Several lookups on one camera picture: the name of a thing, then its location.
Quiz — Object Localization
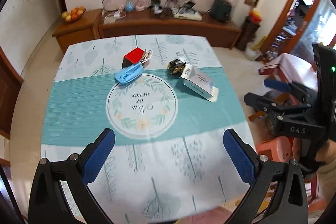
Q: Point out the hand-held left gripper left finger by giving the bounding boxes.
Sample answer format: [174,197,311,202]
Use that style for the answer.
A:
[28,128,116,224]

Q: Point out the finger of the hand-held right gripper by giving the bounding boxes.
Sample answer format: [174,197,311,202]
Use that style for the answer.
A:
[244,92,312,123]
[264,78,319,104]

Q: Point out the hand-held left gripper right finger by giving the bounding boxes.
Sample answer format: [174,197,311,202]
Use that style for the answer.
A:
[223,129,309,224]

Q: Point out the person's right forearm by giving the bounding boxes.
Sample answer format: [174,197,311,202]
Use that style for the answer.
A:
[316,168,336,205]

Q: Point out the person's right hand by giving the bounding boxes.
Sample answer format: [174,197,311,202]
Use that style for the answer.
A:
[316,139,336,170]

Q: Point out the white maroon trimmed tablecloth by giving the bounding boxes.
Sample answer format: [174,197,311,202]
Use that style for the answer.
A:
[259,53,318,88]

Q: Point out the pink plastic stool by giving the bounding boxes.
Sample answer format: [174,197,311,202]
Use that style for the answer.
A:
[256,138,296,161]

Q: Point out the white plastic bucket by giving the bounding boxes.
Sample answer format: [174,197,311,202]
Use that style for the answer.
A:
[245,42,260,61]

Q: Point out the tall dark floor vase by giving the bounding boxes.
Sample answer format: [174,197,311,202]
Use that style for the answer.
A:
[235,17,260,51]

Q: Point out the teal white printed tablecloth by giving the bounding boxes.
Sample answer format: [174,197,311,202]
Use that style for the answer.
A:
[41,34,259,224]

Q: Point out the silver cardboard box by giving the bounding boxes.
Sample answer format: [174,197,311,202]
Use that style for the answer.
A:
[180,64,219,103]

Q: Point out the blue face mask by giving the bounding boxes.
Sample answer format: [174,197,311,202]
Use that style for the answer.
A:
[114,63,144,85]

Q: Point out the black speaker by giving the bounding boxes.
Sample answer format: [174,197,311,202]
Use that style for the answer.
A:
[211,0,233,22]

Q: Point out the black gold crumpled wrapper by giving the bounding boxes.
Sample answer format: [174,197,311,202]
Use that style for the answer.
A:
[167,59,187,75]

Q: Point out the small red gift bag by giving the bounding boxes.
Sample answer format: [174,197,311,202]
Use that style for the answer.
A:
[122,47,153,69]

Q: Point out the brown wooden door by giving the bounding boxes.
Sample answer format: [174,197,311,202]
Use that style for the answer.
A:
[0,51,24,139]

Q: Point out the white set-top box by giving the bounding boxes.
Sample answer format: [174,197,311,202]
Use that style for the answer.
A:
[173,12,203,22]

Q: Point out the long wooden television cabinet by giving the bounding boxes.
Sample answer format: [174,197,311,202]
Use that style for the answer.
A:
[98,10,242,51]

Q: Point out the small wooden side cabinet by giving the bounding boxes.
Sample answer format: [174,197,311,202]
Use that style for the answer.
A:
[52,9,103,54]

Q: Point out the fruit basket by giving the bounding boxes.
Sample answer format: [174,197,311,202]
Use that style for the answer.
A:
[62,6,87,22]

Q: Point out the pile of assorted fruit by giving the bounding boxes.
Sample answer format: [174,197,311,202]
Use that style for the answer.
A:
[62,6,86,20]

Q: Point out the wooden door frame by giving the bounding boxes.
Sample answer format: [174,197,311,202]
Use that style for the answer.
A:
[261,0,323,56]

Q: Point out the black tangled cables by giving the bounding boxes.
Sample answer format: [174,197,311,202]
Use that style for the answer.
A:
[151,0,196,20]

